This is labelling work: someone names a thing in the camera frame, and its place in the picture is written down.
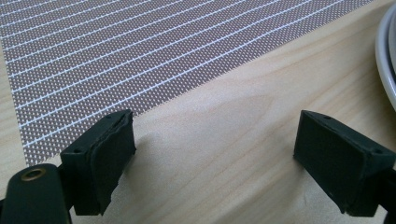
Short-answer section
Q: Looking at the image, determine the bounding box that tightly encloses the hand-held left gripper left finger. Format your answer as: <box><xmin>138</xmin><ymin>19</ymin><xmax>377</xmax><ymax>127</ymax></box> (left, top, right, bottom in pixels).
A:
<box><xmin>60</xmin><ymin>108</ymin><xmax>137</xmax><ymax>217</ymax></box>

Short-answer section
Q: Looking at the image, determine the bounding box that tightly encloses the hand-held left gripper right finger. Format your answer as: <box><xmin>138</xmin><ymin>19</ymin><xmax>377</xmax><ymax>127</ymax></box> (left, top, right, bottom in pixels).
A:
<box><xmin>292</xmin><ymin>109</ymin><xmax>396</xmax><ymax>217</ymax></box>

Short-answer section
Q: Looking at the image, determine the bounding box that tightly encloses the striped grey woven placemat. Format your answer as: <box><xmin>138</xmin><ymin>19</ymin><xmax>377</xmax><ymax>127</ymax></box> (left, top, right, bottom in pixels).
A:
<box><xmin>0</xmin><ymin>0</ymin><xmax>376</xmax><ymax>167</ymax></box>

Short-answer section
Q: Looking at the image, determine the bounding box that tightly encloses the large white plate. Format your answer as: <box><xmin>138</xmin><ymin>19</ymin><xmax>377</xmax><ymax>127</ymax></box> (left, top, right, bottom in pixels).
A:
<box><xmin>375</xmin><ymin>3</ymin><xmax>396</xmax><ymax>112</ymax></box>

